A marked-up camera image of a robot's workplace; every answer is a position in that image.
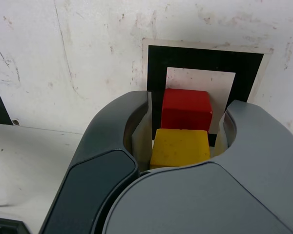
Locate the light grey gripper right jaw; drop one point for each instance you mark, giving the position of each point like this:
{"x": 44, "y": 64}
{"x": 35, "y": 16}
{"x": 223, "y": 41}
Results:
{"x": 222, "y": 195}

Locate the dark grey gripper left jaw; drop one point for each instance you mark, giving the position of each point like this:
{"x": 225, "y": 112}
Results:
{"x": 100, "y": 146}

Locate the yellow cube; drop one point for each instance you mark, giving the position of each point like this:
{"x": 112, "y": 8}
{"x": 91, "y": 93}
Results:
{"x": 180, "y": 148}

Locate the red cube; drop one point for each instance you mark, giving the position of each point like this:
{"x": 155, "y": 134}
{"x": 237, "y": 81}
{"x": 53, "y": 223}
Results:
{"x": 185, "y": 109}

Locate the black tape square outline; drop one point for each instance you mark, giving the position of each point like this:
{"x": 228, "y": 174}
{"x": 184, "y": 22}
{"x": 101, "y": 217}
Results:
{"x": 197, "y": 58}

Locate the black tape strip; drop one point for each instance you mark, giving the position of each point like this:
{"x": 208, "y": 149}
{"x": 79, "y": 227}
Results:
{"x": 0, "y": 109}

